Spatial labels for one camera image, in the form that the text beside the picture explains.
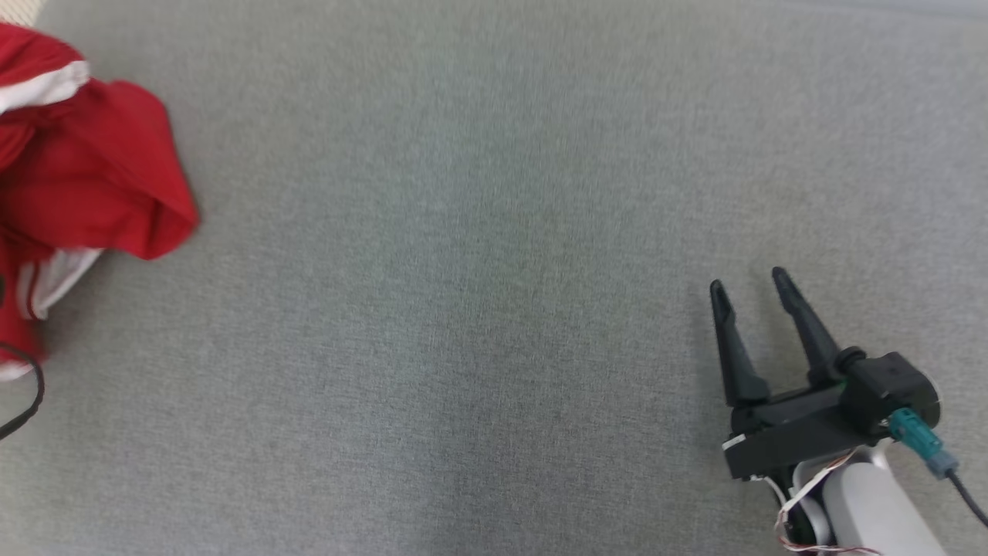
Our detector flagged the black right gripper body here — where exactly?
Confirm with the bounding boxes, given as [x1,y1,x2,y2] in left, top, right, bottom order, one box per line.
[722,382,893,480]

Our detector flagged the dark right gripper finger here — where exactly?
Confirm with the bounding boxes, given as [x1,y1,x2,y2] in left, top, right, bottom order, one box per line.
[772,267,843,388]
[710,280,770,409]

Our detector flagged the red jersey with white sleeves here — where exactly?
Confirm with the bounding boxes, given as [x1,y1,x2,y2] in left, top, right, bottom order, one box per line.
[0,77,201,381]

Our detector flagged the grey fabric sofa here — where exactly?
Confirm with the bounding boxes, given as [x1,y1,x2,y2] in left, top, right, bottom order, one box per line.
[0,0,988,556]

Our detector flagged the thin red white wire bundle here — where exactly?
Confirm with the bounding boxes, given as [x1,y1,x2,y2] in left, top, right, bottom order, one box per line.
[774,452,881,555]

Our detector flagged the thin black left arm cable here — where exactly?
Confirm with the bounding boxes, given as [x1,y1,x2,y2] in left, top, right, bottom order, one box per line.
[0,344,46,441]

